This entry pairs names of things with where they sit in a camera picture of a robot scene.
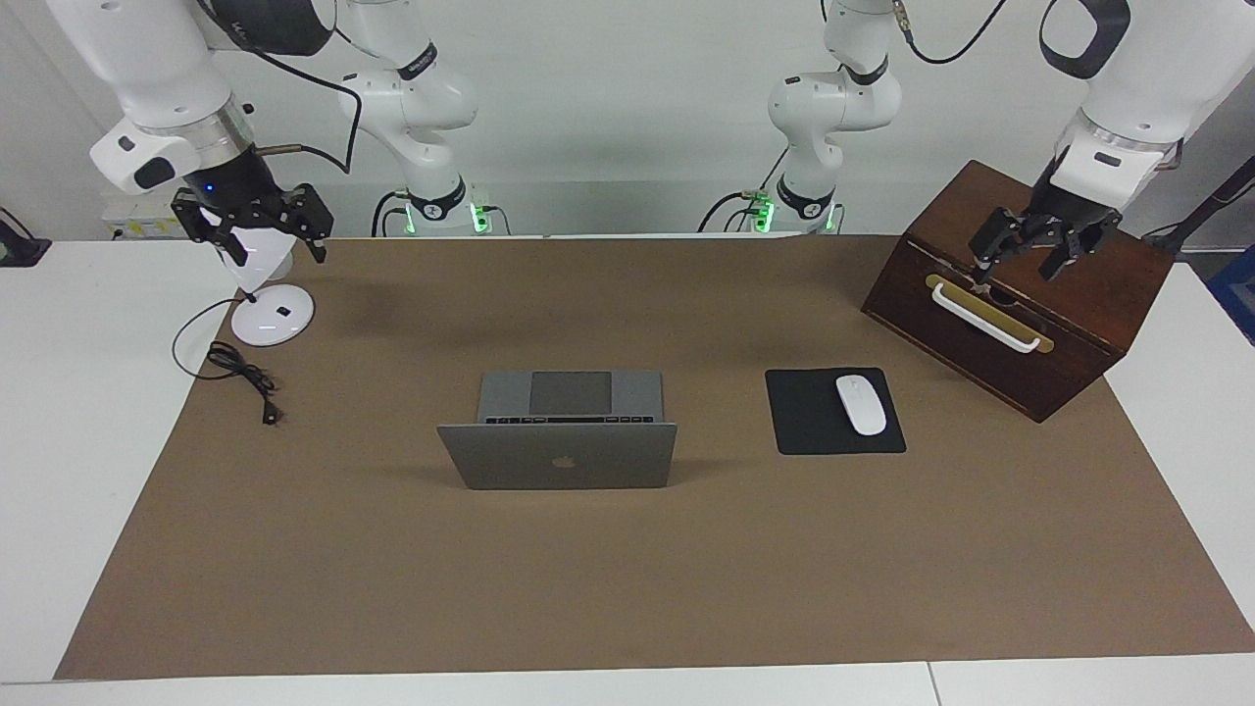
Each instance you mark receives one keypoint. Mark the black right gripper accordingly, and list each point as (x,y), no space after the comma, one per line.
(235,186)

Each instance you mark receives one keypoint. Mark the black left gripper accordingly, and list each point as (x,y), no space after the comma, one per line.
(1069,201)

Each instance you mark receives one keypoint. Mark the silver grey laptop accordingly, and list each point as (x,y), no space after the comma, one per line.
(559,456)

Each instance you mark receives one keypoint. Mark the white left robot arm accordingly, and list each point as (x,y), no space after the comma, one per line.
(833,108)

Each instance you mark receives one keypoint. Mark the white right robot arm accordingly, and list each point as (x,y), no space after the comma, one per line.
(147,59)

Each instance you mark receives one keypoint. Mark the dark brown wooden box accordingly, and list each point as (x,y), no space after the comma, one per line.
(1069,314)

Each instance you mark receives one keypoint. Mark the white desk lamp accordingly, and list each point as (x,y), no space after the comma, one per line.
(270,324)

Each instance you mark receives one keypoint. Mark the white box with yellow label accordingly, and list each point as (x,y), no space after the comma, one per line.
(137,221)

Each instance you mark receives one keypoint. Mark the black tripod leg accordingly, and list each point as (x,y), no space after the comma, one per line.
(1206,201)

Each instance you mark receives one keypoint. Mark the blue crate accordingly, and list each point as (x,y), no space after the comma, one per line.
(1237,294)

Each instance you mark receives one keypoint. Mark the black stand foot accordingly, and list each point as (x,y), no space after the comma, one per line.
(20,250)

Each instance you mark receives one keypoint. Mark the white computer mouse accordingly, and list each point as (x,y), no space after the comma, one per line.
(861,404)

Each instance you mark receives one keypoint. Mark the black mouse pad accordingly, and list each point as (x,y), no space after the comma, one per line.
(804,422)

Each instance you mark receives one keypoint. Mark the brown table mat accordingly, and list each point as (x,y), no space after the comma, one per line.
(588,588)

